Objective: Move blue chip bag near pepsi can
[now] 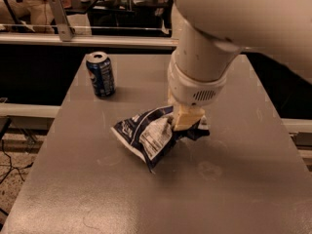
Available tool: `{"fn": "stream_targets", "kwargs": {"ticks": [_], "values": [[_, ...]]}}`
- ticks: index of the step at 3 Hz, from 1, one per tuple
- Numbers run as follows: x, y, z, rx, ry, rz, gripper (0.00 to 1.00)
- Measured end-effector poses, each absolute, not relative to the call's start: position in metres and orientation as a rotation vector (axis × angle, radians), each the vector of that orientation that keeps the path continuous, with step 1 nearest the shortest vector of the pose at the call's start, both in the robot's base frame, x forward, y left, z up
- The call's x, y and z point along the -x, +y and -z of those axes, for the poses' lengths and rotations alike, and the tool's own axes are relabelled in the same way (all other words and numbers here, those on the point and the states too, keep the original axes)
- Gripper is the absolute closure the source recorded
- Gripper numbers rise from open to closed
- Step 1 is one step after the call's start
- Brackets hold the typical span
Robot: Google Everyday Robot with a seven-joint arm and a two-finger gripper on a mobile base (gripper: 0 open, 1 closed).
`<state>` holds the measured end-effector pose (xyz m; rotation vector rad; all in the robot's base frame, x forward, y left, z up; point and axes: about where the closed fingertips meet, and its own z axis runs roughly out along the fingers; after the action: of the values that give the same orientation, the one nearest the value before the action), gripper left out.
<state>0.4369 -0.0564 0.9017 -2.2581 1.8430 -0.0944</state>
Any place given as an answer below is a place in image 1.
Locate blue chip bag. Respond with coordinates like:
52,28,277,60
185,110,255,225
111,105,210,172

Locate left metal bracket post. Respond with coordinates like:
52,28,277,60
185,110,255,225
48,0,74,42

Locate dark background desk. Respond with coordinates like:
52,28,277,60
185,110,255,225
87,0,173,37

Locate blue pepsi can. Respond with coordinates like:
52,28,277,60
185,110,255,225
86,52,115,98

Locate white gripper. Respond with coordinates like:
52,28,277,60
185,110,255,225
168,51,226,131

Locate black floor cables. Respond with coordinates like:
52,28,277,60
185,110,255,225
0,139,35,185

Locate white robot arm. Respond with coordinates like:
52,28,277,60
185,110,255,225
168,0,312,131

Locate metal glass-barrier rail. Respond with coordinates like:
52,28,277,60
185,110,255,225
0,33,178,49

